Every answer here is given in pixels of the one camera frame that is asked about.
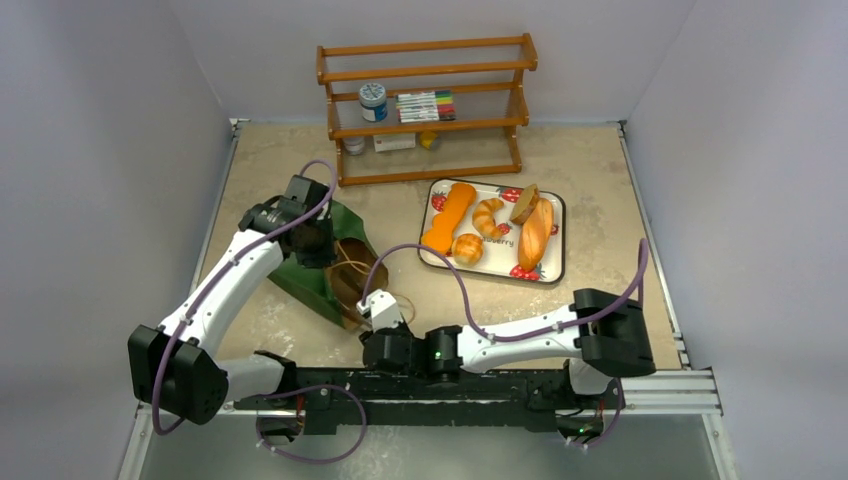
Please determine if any green brown paper bag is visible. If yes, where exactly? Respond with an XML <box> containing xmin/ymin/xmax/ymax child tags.
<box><xmin>268</xmin><ymin>201</ymin><xmax>389</xmax><ymax>330</ymax></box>

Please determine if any round fake bun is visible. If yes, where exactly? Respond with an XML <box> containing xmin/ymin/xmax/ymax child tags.
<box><xmin>451</xmin><ymin>233</ymin><xmax>484</xmax><ymax>267</ymax></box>

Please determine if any orange fake bread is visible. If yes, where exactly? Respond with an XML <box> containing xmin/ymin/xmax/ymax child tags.
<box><xmin>421</xmin><ymin>182</ymin><xmax>477</xmax><ymax>254</ymax></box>

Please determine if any strawberry print white tray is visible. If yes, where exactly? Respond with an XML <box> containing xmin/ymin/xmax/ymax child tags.
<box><xmin>417</xmin><ymin>178</ymin><xmax>567</xmax><ymax>285</ymax></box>

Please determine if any fake croissant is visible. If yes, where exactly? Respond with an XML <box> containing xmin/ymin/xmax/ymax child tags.
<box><xmin>472</xmin><ymin>198</ymin><xmax>504</xmax><ymax>240</ymax></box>

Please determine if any fake baguette loaf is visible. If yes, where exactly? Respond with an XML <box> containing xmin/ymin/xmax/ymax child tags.
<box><xmin>518</xmin><ymin>198</ymin><xmax>554</xmax><ymax>272</ymax></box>

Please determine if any fake bread slice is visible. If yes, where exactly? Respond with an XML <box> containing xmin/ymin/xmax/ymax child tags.
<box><xmin>510</xmin><ymin>184</ymin><xmax>540</xmax><ymax>225</ymax></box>

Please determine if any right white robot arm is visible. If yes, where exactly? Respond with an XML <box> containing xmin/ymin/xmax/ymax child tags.
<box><xmin>356</xmin><ymin>289</ymin><xmax>656</xmax><ymax>407</ymax></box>

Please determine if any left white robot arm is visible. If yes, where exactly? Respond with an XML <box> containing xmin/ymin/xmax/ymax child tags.
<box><xmin>128</xmin><ymin>175</ymin><xmax>336</xmax><ymax>425</ymax></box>

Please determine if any small jar lower shelf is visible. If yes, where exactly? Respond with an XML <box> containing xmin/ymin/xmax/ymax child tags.
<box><xmin>342</xmin><ymin>136</ymin><xmax>366</xmax><ymax>155</ymax></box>

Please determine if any white small box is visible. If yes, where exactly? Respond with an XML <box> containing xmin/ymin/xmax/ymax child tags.
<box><xmin>372</xmin><ymin>133</ymin><xmax>417</xmax><ymax>153</ymax></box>

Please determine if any yellow small cube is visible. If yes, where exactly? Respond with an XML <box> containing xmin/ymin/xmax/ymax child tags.
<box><xmin>419</xmin><ymin>131</ymin><xmax>440</xmax><ymax>150</ymax></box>

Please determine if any wooden shelf rack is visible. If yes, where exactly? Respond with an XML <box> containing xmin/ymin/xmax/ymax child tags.
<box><xmin>315</xmin><ymin>33</ymin><xmax>538</xmax><ymax>186</ymax></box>

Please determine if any blue white jar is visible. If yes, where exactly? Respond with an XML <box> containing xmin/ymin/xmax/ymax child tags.
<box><xmin>358</xmin><ymin>82</ymin><xmax>388</xmax><ymax>122</ymax></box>

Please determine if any coloured marker set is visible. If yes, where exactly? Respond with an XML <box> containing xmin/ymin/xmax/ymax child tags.
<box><xmin>395</xmin><ymin>90</ymin><xmax>456</xmax><ymax>124</ymax></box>

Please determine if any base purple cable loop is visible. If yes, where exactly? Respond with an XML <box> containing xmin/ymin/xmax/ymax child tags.
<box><xmin>254</xmin><ymin>382</ymin><xmax>368</xmax><ymax>465</ymax></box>

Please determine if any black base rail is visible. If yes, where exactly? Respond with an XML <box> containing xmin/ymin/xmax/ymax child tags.
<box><xmin>234</xmin><ymin>367</ymin><xmax>621</xmax><ymax>435</ymax></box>

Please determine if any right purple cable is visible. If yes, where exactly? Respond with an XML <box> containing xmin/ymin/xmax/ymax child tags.
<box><xmin>360</xmin><ymin>238</ymin><xmax>651</xmax><ymax>344</ymax></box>

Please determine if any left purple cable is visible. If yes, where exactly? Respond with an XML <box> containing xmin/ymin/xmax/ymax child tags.
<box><xmin>150</xmin><ymin>158</ymin><xmax>339</xmax><ymax>437</ymax></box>

